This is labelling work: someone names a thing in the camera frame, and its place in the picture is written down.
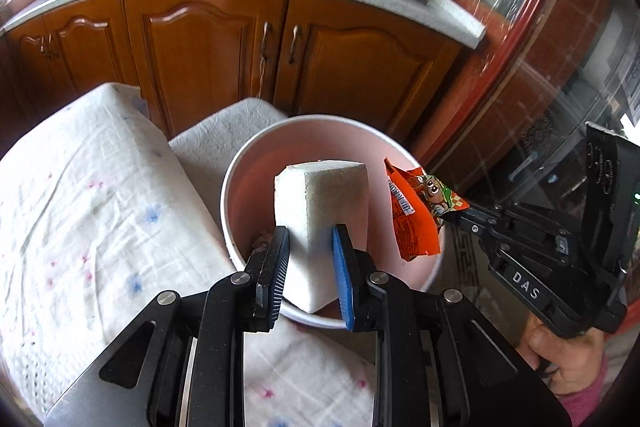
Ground pink waste bin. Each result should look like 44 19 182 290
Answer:
220 116 444 333

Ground red framed glass door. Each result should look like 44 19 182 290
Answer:
415 0 640 258

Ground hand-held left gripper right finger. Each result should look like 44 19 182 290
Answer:
331 223 573 427

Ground wooden base cabinets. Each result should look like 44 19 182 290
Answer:
0 0 463 158

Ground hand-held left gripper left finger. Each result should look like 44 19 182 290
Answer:
44 226 292 427

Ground orange snack wrapper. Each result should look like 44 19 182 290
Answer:
384 157 471 263

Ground person's right hand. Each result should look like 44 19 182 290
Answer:
517 321 608 397

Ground floral white tablecloth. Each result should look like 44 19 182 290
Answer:
0 83 377 427

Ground white embossed cloth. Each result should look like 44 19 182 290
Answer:
169 98 288 258

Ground white foam block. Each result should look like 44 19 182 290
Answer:
274 160 370 314

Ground person's right forearm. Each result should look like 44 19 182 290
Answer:
559 352 612 427

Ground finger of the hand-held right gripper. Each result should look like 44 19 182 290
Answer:
446 202 566 239
457 222 518 280

